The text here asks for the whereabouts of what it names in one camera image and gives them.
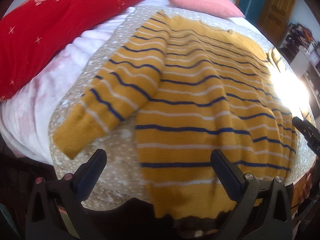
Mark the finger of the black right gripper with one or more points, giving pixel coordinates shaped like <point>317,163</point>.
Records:
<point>310,133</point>

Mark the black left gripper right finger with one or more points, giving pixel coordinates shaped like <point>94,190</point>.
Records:
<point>263,208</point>

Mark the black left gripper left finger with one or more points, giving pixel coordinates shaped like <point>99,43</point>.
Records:
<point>55,209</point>

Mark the yellow striped knit sweater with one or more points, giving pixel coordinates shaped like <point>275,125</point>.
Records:
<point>192,88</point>

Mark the beige white-dotted bedspread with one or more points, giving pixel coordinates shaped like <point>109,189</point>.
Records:
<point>122,178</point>

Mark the cluttered shelf unit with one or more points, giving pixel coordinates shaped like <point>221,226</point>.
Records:
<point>301,51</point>

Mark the pink fluffy blanket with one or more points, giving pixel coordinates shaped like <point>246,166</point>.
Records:
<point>25,117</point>

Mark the wooden door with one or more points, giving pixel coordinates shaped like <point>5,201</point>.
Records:
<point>274,19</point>

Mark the pink knit pillow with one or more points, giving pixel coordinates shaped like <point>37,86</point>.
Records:
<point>218,8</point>

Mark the red embroidered pillow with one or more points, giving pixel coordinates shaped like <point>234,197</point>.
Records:
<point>36,30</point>

